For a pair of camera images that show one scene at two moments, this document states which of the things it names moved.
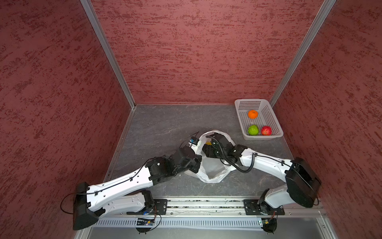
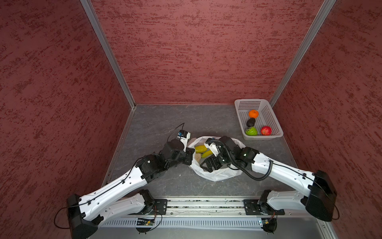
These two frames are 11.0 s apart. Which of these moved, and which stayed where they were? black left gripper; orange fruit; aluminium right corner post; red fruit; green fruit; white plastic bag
Moved: black left gripper; white plastic bag
Stayed: red fruit; orange fruit; aluminium right corner post; green fruit
